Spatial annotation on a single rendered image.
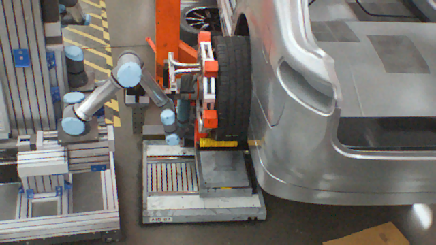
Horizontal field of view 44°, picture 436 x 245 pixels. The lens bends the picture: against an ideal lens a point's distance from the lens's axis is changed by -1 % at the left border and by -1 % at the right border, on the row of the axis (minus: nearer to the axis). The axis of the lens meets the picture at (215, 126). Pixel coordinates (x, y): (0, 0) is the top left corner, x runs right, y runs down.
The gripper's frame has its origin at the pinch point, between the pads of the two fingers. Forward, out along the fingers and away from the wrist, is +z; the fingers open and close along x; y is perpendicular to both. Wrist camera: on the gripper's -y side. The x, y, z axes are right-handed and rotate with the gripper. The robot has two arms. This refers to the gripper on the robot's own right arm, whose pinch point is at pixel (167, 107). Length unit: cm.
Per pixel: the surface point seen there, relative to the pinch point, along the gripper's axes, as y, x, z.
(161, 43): 8, -1, 65
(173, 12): 31, -8, 64
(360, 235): -81, -127, -42
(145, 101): -38, 10, 61
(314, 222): -82, -100, -26
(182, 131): -52, -16, 43
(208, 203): -75, -28, -9
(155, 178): -77, 5, 20
